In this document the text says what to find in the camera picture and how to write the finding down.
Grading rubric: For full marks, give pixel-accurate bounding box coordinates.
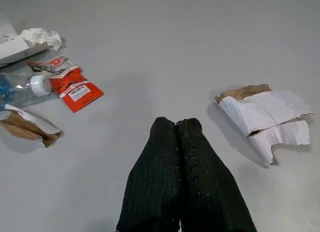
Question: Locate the orange red plastic packet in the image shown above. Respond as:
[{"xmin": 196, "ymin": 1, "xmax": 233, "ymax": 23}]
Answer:
[{"xmin": 49, "ymin": 68, "xmax": 105, "ymax": 113}]

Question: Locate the torn white cardboard piece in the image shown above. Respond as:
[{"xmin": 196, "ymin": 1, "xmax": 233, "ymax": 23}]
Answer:
[{"xmin": 214, "ymin": 83, "xmax": 315, "ymax": 166}]

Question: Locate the torn brown white cardboard scrap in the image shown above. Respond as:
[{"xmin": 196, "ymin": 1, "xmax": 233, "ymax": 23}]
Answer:
[{"xmin": 0, "ymin": 104, "xmax": 63, "ymax": 148}]

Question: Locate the clear torn plastic wrapper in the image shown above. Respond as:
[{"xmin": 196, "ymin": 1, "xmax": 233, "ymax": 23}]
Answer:
[{"xmin": 26, "ymin": 56, "xmax": 76, "ymax": 75}]

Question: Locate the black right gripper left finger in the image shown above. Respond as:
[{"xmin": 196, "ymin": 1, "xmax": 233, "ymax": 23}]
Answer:
[{"xmin": 116, "ymin": 117, "xmax": 183, "ymax": 232}]

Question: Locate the clear plastic bottle white cap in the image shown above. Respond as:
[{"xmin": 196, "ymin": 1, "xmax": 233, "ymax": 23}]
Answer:
[{"xmin": 0, "ymin": 71, "xmax": 53, "ymax": 108}]

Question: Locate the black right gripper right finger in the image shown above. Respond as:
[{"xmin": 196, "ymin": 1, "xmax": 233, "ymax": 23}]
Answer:
[{"xmin": 175, "ymin": 118, "xmax": 258, "ymax": 232}]

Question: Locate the crumpled white tissue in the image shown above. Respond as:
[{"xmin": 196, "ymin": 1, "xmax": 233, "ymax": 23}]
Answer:
[{"xmin": 19, "ymin": 28, "xmax": 63, "ymax": 52}]

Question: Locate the white cardboard box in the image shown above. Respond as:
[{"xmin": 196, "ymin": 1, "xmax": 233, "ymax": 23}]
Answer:
[{"xmin": 0, "ymin": 24, "xmax": 49, "ymax": 68}]

